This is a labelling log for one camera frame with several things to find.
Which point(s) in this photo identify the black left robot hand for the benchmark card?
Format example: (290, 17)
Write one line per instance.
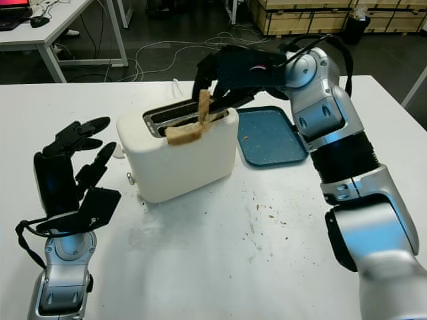
(56, 180)

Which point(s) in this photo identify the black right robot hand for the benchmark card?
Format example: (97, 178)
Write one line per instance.
(240, 70)

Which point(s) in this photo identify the slice of brown bread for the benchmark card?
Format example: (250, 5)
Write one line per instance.
(187, 135)

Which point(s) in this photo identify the white two-slot toaster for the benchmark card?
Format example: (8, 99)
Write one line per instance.
(187, 166)

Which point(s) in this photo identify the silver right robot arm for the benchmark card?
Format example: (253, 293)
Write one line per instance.
(333, 110)

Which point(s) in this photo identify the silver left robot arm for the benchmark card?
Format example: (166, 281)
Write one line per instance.
(63, 276)

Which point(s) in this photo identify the blue plastic tray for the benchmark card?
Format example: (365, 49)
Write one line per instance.
(267, 136)

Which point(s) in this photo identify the white desk leg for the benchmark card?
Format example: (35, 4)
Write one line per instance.
(232, 11)

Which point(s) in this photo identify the black trash bin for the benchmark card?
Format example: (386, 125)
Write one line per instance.
(355, 30)

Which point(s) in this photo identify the white shoe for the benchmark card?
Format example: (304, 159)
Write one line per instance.
(73, 32)

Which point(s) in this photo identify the black computer mouse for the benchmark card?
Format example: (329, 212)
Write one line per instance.
(40, 21)

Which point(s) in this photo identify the white office desk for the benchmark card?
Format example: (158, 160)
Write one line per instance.
(50, 20)

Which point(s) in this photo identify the black laptop with red screen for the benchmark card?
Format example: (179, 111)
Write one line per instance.
(13, 15)

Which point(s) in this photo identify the white table leg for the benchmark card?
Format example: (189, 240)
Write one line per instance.
(415, 86)

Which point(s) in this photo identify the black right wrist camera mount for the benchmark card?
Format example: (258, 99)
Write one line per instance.
(277, 92)

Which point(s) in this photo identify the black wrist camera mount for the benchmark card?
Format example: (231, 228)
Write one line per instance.
(100, 203)
(277, 92)

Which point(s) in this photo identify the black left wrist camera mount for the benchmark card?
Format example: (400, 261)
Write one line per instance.
(100, 203)

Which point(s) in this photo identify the white desk frame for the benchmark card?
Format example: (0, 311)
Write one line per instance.
(123, 13)

